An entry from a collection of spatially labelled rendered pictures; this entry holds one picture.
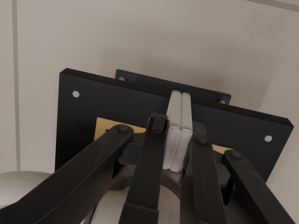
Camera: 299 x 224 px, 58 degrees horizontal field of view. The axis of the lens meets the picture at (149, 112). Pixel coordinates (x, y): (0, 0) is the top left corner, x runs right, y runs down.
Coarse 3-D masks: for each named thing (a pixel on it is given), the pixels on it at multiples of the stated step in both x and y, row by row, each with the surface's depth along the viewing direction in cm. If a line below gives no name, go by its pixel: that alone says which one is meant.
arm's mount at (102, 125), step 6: (102, 120) 60; (108, 120) 59; (96, 126) 60; (102, 126) 60; (108, 126) 60; (132, 126) 59; (96, 132) 61; (102, 132) 61; (138, 132) 60; (96, 138) 62; (216, 144) 59; (216, 150) 59; (222, 150) 59; (114, 186) 66
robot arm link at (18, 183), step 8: (0, 176) 49; (8, 176) 49; (16, 176) 49; (24, 176) 49; (32, 176) 50; (40, 176) 50; (48, 176) 51; (0, 184) 47; (8, 184) 47; (16, 184) 47; (24, 184) 47; (32, 184) 48; (0, 192) 46; (8, 192) 46; (16, 192) 46; (24, 192) 46; (0, 200) 45; (8, 200) 45; (16, 200) 45; (0, 208) 44; (88, 216) 46
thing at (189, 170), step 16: (192, 144) 15; (208, 144) 15; (192, 160) 13; (208, 160) 14; (192, 176) 12; (208, 176) 12; (192, 192) 11; (208, 192) 11; (192, 208) 10; (208, 208) 10
